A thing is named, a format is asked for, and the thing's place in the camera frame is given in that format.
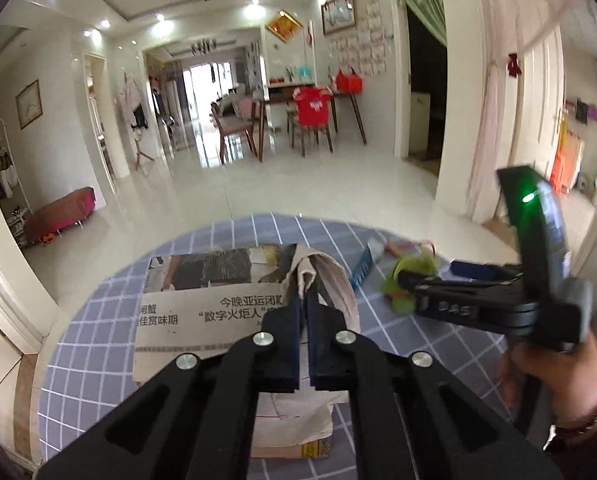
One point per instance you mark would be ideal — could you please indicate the person's right forearm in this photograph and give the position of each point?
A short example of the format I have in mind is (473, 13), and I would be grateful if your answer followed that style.
(573, 440)

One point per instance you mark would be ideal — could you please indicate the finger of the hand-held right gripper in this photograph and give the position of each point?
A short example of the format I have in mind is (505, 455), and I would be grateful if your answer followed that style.
(448, 305)
(473, 270)

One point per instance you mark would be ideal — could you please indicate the framed picture with white mat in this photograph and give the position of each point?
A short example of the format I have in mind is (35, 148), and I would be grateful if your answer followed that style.
(29, 105)

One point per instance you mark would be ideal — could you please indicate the white clothes rack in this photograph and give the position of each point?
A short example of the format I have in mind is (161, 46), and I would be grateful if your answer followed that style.
(8, 175)

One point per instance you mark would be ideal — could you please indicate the wooden dining table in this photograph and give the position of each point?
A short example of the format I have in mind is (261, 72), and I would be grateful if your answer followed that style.
(276, 97)

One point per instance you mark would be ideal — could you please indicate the yellow hanging cloth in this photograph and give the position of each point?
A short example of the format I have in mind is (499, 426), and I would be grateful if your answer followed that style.
(562, 135)

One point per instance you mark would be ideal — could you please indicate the wooden coat stand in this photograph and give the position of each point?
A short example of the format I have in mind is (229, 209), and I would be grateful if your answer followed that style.
(141, 152)

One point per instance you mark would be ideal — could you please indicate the orange plastic stool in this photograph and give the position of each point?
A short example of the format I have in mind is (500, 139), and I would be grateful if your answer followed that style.
(559, 172)

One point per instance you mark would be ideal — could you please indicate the framed picture with red tassel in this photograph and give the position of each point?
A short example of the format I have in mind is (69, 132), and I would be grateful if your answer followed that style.
(338, 14)

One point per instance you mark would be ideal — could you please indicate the newspaper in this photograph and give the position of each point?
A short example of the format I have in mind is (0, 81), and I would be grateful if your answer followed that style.
(203, 320)

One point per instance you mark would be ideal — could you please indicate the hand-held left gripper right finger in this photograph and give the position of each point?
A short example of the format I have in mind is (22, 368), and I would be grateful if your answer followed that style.
(319, 345)

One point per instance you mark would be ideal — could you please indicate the plain red bag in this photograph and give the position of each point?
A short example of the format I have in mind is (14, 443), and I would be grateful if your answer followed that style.
(351, 82)

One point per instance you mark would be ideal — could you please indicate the small distant chandelier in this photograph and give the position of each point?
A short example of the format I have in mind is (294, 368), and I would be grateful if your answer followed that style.
(203, 47)

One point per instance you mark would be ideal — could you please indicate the person's right hand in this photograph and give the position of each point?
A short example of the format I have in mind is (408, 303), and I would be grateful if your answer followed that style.
(563, 380)

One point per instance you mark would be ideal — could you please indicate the green plush toy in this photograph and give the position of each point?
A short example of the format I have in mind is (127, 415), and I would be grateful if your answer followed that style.
(408, 267)

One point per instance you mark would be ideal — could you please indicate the empty wooden chair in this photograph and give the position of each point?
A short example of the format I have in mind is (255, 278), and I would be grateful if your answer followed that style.
(233, 127)

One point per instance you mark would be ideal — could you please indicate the group of wall certificates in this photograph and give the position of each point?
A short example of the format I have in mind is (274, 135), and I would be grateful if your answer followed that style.
(366, 45)

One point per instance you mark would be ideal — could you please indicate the gold diamond wall frame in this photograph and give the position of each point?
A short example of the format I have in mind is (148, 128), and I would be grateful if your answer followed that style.
(283, 26)

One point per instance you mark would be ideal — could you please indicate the white fridge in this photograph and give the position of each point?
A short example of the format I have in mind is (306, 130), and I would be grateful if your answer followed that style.
(420, 122)

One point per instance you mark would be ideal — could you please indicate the blue toothpaste box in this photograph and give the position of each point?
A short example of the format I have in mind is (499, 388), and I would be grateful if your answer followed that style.
(366, 265)

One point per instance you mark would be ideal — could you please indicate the pink bench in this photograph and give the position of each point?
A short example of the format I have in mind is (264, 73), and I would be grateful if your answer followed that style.
(61, 212)

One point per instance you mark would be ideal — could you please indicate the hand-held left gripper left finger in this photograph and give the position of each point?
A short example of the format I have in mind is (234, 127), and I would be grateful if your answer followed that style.
(291, 342)

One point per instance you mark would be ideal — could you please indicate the pink lace curtain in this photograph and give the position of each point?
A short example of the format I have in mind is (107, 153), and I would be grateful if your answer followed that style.
(493, 125)

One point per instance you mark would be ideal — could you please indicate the white panel door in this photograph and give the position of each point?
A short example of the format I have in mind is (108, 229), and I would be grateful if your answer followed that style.
(540, 110)

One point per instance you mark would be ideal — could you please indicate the pink orange wrapper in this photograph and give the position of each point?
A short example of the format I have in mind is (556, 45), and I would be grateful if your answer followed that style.
(406, 247)

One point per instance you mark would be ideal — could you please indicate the wooden chair with red bag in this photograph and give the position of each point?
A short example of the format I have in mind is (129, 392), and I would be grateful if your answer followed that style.
(311, 135)

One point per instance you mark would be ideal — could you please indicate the red bag with white print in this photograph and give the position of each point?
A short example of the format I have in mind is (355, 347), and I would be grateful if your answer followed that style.
(312, 106)

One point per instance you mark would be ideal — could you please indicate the grey checkered tablecloth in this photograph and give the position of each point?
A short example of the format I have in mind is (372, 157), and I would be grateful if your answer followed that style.
(93, 340)

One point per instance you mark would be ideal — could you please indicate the pink hanging clothes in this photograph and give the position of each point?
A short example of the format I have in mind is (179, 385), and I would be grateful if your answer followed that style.
(131, 102)

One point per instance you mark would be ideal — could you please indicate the red hanging ornament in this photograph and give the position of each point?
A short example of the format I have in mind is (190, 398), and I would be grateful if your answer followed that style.
(514, 65)

